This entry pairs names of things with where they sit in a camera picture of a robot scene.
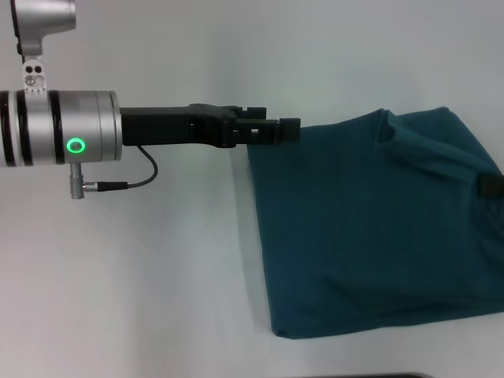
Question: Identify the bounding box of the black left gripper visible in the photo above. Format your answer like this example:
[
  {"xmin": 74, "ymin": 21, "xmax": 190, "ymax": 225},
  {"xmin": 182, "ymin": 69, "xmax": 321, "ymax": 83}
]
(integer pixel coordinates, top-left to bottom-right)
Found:
[{"xmin": 119, "ymin": 102, "xmax": 302, "ymax": 150}]

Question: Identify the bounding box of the teal t-shirt with white print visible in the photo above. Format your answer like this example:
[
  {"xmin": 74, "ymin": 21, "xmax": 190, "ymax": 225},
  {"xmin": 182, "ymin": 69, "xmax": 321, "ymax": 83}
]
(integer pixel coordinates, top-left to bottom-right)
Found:
[{"xmin": 246, "ymin": 105, "xmax": 504, "ymax": 340}]

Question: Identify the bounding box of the left arm cable with plug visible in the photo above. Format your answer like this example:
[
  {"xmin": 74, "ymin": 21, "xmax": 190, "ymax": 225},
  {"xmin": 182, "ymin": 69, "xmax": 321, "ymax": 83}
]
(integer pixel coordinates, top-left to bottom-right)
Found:
[{"xmin": 69, "ymin": 144, "xmax": 160, "ymax": 201}]

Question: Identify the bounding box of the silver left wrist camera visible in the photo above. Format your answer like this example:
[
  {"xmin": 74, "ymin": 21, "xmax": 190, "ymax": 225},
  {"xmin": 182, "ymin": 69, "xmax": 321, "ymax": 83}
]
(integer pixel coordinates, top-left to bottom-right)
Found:
[{"xmin": 9, "ymin": 0, "xmax": 78, "ymax": 96}]

